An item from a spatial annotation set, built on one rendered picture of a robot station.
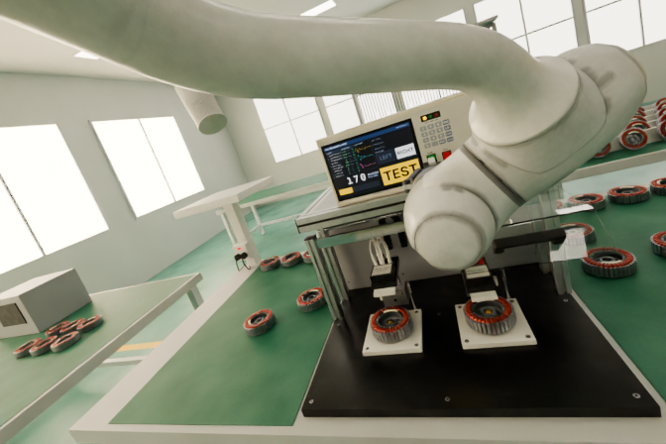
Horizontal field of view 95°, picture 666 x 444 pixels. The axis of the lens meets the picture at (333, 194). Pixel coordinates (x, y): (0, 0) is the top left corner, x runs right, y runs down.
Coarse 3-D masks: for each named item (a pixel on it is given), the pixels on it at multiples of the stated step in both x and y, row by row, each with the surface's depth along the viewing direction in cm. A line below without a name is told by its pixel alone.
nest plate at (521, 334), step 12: (456, 312) 81; (480, 312) 78; (516, 312) 74; (516, 324) 70; (468, 336) 72; (480, 336) 71; (492, 336) 69; (504, 336) 68; (516, 336) 67; (528, 336) 66; (468, 348) 70
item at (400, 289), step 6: (402, 282) 94; (396, 288) 92; (402, 288) 91; (396, 294) 92; (402, 294) 92; (408, 294) 95; (384, 300) 94; (390, 300) 94; (396, 300) 93; (402, 300) 93; (408, 300) 93
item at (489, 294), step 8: (488, 272) 78; (472, 280) 77; (480, 280) 77; (488, 280) 76; (472, 288) 78; (480, 288) 77; (488, 288) 77; (496, 288) 76; (472, 296) 77; (480, 296) 76; (488, 296) 75; (496, 296) 75
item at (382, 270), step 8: (392, 264) 88; (376, 272) 86; (384, 272) 85; (392, 272) 84; (376, 280) 84; (384, 280) 84; (392, 280) 83; (376, 288) 85; (384, 288) 84; (392, 288) 83; (376, 296) 83
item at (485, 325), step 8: (472, 304) 76; (480, 304) 77; (488, 304) 77; (496, 304) 75; (504, 304) 73; (464, 312) 75; (472, 312) 74; (496, 312) 73; (504, 312) 70; (512, 312) 70; (472, 320) 72; (480, 320) 70; (488, 320) 69; (496, 320) 69; (504, 320) 68; (512, 320) 69; (472, 328) 72; (480, 328) 70; (488, 328) 69; (496, 328) 69; (504, 328) 69
